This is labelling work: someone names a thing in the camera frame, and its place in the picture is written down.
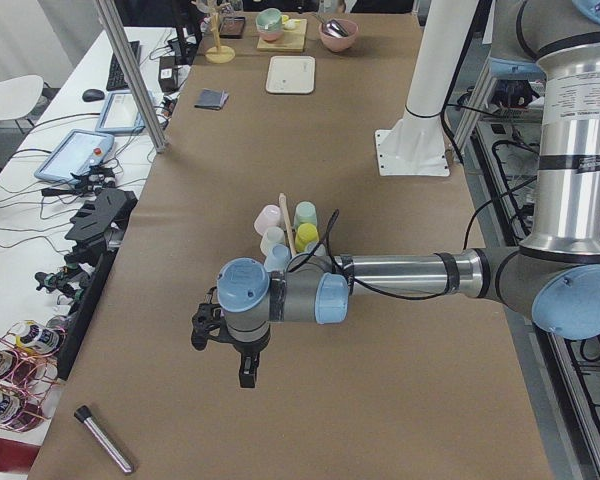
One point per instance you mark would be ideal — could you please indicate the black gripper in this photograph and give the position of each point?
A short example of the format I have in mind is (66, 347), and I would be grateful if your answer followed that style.
(248, 349)

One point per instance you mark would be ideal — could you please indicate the green plastic cup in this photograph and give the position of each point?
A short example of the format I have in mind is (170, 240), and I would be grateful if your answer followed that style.
(305, 213)

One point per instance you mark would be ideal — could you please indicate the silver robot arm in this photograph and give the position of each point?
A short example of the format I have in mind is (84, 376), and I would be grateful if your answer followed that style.
(552, 277)

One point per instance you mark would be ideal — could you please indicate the light blue plastic cup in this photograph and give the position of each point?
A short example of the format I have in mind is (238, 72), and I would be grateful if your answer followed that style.
(278, 258)

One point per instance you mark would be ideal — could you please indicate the cream plastic cup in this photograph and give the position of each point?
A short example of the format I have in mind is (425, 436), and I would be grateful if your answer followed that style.
(271, 237)

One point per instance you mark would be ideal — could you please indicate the grey plastic cup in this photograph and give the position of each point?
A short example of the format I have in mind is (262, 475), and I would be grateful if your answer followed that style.
(316, 248)

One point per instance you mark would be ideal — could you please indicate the yellow plastic cup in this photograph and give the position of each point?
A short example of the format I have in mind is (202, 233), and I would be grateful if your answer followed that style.
(305, 234)

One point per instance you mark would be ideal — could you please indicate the pink plastic cup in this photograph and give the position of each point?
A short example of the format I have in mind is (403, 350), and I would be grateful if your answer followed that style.
(269, 216)

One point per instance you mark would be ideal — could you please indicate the cream rabbit tray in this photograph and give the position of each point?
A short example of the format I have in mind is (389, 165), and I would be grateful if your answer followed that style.
(291, 75)

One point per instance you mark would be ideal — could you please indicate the black glass holder tray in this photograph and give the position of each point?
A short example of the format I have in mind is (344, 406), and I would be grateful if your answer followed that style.
(232, 27)

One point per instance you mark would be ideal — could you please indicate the black metal cylinder tube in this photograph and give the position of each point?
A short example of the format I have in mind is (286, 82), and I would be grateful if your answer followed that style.
(84, 415)

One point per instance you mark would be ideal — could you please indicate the black gripper stand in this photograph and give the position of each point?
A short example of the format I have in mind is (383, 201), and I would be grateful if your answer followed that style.
(90, 223)

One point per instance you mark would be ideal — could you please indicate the grey folded cloth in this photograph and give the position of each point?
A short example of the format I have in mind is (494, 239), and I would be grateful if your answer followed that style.
(211, 99)

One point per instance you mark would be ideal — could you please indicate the blue teach pendant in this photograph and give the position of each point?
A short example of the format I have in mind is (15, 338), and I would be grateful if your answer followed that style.
(119, 115)
(74, 156)

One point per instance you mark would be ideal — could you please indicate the wooden mug tree stand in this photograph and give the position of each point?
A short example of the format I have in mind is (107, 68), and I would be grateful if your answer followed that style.
(217, 53)

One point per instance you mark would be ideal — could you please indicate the black computer mouse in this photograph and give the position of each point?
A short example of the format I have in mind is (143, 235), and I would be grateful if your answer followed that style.
(92, 95)

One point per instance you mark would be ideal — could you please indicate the wooden cutting board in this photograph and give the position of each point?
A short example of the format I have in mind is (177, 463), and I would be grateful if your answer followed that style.
(291, 40)

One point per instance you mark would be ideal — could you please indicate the pink bowl with ice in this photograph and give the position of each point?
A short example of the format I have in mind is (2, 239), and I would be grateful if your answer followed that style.
(337, 43)

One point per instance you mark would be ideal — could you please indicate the stacked green bowls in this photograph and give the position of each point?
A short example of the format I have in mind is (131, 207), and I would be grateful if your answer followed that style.
(269, 24)

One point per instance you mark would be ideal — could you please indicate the metal ice scoop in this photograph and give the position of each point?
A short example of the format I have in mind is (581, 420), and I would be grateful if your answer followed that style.
(331, 27)

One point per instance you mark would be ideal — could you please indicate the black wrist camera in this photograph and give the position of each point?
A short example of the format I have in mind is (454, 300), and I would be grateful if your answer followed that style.
(208, 323)

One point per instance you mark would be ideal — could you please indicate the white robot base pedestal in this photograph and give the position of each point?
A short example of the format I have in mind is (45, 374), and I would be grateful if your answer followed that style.
(415, 146)

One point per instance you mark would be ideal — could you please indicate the aluminium frame post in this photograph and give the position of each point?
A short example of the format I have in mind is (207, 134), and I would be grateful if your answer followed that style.
(112, 24)

